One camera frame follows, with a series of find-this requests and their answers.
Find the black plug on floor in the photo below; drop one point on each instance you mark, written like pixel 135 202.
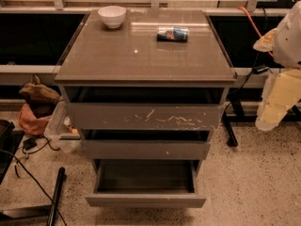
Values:
pixel 30 143

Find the scratched grey top drawer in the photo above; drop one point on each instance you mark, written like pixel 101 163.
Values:
pixel 113 108

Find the grey drawer cabinet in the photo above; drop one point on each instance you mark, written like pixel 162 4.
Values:
pixel 131 56

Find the brown cloth bag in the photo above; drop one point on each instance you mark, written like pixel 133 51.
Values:
pixel 35 92

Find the black power adapter on rail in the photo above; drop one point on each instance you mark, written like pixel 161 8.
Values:
pixel 260 69

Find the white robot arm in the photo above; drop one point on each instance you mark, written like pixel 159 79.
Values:
pixel 287 42

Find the orange cloth bag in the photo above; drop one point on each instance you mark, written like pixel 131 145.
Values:
pixel 34 121

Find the blue crushed soda can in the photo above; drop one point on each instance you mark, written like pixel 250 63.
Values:
pixel 172 33

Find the grey middle drawer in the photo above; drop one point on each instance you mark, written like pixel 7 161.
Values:
pixel 146 144

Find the clear plastic container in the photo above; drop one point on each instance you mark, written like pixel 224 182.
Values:
pixel 59 129

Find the black table leg frame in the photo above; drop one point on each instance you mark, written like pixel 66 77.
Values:
pixel 240 116

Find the grey bottom drawer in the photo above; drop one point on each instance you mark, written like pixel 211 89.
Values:
pixel 146 183

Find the black equipment left edge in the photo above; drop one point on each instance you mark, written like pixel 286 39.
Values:
pixel 10 140

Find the white ceramic bowl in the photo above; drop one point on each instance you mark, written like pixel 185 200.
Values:
pixel 112 16

